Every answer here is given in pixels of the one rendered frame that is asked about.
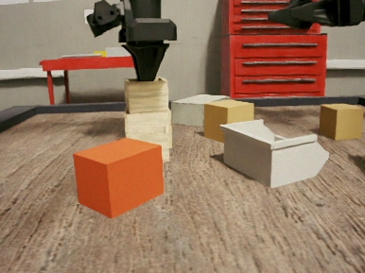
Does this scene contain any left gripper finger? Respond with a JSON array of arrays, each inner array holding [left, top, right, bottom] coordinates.
[[121, 44, 141, 81], [125, 43, 169, 82]]

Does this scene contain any orange block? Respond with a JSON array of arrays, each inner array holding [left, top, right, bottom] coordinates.
[[73, 138, 164, 219]]

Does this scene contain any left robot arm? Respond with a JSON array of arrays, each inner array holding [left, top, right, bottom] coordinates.
[[86, 0, 134, 38]]

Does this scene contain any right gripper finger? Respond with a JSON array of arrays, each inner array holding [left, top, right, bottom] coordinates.
[[268, 0, 302, 29], [289, 0, 341, 27]]

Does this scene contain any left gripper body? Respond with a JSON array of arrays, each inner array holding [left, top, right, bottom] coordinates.
[[118, 0, 177, 44]]

